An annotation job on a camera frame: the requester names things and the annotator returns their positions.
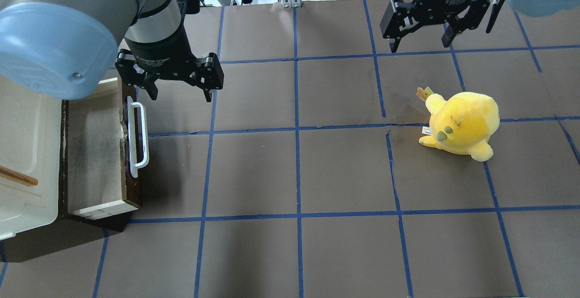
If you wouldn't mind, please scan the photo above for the wooden drawer with white handle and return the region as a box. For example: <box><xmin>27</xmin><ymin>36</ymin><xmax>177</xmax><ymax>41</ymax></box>
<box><xmin>67</xmin><ymin>77</ymin><xmax>150</xmax><ymax>220</ymax></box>

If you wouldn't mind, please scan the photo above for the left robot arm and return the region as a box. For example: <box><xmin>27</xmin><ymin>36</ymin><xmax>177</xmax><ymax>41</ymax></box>
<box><xmin>1</xmin><ymin>0</ymin><xmax>224</xmax><ymax>102</ymax></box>

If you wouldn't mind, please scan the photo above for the cream plastic storage box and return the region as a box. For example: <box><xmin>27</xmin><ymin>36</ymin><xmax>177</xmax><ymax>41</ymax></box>
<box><xmin>0</xmin><ymin>77</ymin><xmax>62</xmax><ymax>240</ymax></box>

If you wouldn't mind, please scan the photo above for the yellow plush dinosaur toy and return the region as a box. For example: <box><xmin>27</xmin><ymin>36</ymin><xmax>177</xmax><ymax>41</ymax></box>
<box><xmin>416</xmin><ymin>87</ymin><xmax>501</xmax><ymax>162</ymax></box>

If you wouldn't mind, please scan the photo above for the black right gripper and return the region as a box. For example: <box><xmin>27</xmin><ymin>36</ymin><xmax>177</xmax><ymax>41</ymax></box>
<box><xmin>380</xmin><ymin>0</ymin><xmax>490</xmax><ymax>53</ymax></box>

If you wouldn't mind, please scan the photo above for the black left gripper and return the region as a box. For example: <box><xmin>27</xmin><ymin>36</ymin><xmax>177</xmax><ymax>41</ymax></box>
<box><xmin>115</xmin><ymin>26</ymin><xmax>224</xmax><ymax>103</ymax></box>

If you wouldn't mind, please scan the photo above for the dark wooden drawer cabinet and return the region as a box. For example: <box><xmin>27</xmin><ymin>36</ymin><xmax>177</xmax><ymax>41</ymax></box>
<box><xmin>0</xmin><ymin>100</ymin><xmax>131</xmax><ymax>263</ymax></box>

